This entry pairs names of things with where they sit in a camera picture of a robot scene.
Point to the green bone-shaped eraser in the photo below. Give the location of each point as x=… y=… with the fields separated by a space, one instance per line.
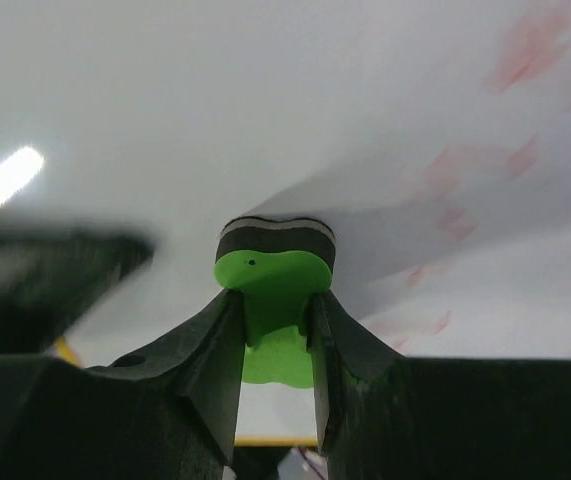
x=277 y=266

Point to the yellow framed whiteboard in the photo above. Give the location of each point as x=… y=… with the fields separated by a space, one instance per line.
x=433 y=137

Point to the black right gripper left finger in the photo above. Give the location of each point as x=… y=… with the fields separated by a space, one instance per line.
x=167 y=410

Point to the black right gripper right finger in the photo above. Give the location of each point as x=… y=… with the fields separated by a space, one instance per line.
x=382 y=415

